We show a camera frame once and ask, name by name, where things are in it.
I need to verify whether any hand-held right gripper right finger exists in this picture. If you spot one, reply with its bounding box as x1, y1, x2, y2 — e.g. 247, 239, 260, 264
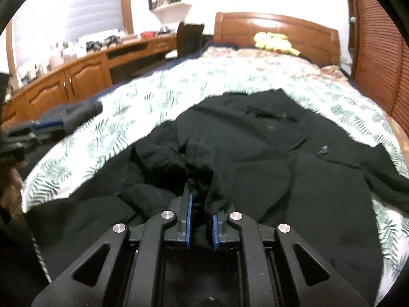
212, 211, 372, 307

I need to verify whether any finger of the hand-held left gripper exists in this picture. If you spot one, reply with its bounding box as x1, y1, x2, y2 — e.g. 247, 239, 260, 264
6, 119, 66, 134
0, 133, 48, 154

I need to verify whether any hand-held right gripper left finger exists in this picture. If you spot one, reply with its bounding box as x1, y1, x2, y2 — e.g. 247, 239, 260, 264
31, 184, 194, 307

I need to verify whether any black jacket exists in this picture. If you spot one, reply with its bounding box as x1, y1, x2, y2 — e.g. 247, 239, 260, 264
22, 90, 409, 307

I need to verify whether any dark grey garment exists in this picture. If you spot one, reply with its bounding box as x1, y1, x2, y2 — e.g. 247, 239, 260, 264
40, 99, 103, 130

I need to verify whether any wooden desk cabinet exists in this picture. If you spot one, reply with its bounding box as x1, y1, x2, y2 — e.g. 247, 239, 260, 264
2, 35, 178, 120

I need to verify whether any row of bottles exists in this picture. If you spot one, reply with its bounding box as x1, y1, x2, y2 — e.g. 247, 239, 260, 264
17, 37, 87, 82

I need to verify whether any leaf print blanket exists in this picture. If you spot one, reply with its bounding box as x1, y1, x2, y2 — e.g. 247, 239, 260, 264
21, 49, 409, 304

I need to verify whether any dark desk clutter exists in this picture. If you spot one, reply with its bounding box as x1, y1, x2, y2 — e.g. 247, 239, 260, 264
86, 34, 124, 50

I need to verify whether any white window blind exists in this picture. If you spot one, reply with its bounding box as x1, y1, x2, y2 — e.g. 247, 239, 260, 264
12, 0, 126, 69

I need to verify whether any black chair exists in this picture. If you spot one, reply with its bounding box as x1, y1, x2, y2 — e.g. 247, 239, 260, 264
176, 21, 205, 58

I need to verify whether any floral bed sheet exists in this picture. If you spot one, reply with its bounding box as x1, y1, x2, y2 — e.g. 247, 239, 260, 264
200, 45, 352, 84

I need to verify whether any yellow plush toy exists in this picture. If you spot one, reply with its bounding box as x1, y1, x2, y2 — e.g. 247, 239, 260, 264
253, 32, 301, 56

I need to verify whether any wooden bed headboard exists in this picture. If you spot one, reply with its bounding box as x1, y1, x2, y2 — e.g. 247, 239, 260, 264
213, 12, 341, 66

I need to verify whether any wooden louvered wardrobe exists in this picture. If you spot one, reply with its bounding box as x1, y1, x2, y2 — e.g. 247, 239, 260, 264
345, 0, 409, 135

